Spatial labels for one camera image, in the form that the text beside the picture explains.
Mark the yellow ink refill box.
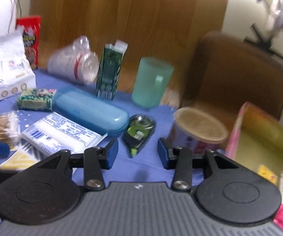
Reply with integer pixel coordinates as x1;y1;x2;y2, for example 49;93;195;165
257;164;278;185

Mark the green drink carton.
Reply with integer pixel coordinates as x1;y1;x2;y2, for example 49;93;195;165
96;40;128;100

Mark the green patterned pocket tissue pack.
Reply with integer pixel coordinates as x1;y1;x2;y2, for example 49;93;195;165
16;88;56;111

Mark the red snack box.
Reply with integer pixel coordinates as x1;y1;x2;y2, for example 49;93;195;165
16;16;41;70

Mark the blue patterned tablecloth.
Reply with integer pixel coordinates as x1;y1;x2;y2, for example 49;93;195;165
0;68;229;229

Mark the white tissue pack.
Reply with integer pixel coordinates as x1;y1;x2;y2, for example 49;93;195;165
0;28;36;101

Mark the bagged stack of paper cups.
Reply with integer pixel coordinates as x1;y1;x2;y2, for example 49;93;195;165
47;36;99;85

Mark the green correction tape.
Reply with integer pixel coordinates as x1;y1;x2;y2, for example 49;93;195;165
123;114;156;158

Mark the white wet wipes pack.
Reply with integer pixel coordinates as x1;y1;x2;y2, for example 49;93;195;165
21;112;107;156

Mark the pink biscuit tin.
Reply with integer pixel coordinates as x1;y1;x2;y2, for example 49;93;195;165
226;102;283;189

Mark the teal plastic mug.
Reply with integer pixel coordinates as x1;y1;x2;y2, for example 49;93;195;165
132;57;174;108

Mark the blue plastic case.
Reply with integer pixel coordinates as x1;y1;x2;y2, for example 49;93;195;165
52;87;129;136

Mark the peanut can with lid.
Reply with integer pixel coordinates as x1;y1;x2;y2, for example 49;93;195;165
166;107;228;153

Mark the bag of cotton swabs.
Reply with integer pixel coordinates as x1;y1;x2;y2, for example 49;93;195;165
0;111;21;148

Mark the brown chair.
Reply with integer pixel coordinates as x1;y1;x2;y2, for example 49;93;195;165
181;31;283;130

